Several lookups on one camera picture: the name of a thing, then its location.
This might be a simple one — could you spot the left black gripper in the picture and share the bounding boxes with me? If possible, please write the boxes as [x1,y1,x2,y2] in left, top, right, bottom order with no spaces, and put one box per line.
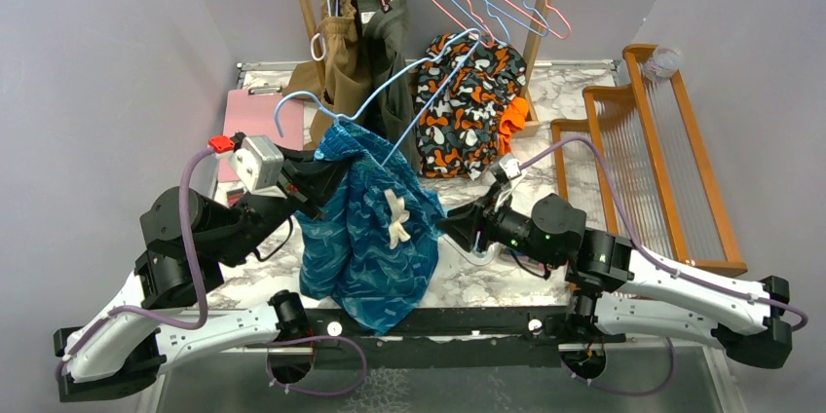
[214,143,363,267]

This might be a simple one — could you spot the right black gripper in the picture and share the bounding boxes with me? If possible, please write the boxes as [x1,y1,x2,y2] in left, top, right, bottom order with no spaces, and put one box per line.
[436,181,560,269]

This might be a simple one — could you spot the blue patterned shorts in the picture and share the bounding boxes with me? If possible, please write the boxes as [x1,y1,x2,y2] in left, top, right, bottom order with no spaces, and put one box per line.
[296,121,445,335]

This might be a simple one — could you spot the light blue wire hanger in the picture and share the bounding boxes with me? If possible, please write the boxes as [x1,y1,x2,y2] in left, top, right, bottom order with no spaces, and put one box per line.
[274,27,484,164]

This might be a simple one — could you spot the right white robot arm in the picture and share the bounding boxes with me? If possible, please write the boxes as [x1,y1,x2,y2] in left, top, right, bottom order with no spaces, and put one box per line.
[437,194,793,369]

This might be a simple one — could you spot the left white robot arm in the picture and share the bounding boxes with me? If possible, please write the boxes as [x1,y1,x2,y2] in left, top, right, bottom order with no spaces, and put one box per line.
[54,149,350,403]

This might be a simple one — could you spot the tan brown shorts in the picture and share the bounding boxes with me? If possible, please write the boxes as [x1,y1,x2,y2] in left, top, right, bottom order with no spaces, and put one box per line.
[283,0,372,116]

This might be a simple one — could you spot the wooden hanger stand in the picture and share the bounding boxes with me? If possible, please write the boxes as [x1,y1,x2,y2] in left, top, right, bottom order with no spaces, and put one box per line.
[286,0,569,139]

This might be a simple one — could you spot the orange camo shorts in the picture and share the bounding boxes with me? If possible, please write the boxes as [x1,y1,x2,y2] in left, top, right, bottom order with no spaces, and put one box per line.
[412,33,529,179]

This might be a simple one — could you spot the dark green shorts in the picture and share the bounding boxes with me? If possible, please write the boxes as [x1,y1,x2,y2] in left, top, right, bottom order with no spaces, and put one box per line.
[357,0,421,172]

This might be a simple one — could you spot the pink clipboard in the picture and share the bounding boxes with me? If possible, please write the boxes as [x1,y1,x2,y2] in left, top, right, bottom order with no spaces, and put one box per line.
[223,89,305,150]

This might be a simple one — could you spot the wooden drying rack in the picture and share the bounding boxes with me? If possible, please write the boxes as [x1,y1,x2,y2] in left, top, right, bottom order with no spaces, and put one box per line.
[550,44,748,277]

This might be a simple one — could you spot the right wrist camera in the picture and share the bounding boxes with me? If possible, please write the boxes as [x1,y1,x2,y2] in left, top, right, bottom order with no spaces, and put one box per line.
[487,153,525,209]

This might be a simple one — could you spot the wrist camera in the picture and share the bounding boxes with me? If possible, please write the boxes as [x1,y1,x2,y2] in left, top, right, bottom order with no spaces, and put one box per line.
[487,153,525,209]
[207,131,284,195]

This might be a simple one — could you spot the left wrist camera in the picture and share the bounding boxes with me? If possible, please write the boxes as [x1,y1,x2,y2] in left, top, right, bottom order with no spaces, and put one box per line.
[207,131,284,195]

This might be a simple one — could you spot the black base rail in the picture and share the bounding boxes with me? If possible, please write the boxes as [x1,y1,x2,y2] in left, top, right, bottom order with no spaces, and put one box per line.
[244,305,627,373]

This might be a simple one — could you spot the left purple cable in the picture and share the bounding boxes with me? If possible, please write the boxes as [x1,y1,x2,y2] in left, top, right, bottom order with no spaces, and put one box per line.
[55,146,217,382]

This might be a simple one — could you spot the purple cable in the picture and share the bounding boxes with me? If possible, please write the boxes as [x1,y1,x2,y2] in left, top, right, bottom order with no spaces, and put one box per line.
[519,135,809,334]
[55,146,217,382]

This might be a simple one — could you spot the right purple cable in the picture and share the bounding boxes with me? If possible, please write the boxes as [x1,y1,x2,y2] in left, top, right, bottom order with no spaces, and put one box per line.
[519,135,809,334]

